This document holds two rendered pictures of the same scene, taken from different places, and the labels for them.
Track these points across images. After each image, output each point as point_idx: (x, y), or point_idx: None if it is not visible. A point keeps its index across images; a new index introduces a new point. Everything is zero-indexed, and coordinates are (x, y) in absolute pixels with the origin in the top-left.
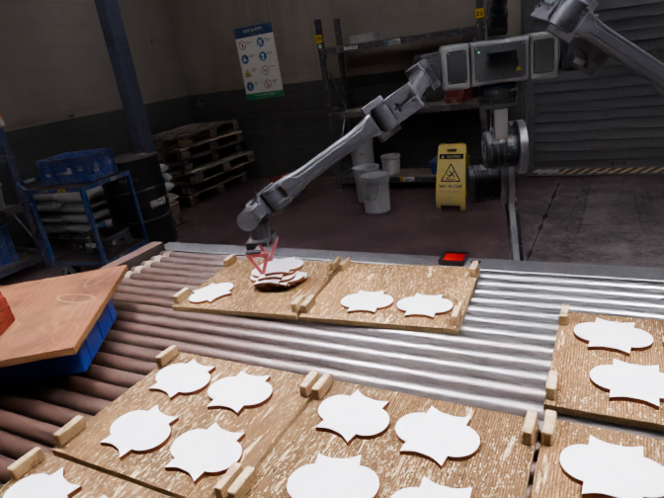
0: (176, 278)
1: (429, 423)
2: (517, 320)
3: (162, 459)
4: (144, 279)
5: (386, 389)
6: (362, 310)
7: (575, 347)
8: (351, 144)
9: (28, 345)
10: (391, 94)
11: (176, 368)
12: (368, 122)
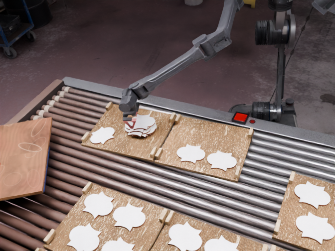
0: (77, 115)
1: (219, 245)
2: (268, 175)
3: None
4: (58, 112)
5: (200, 216)
6: (188, 161)
7: (293, 200)
8: (186, 64)
9: (16, 186)
10: (212, 35)
11: (93, 197)
12: (197, 52)
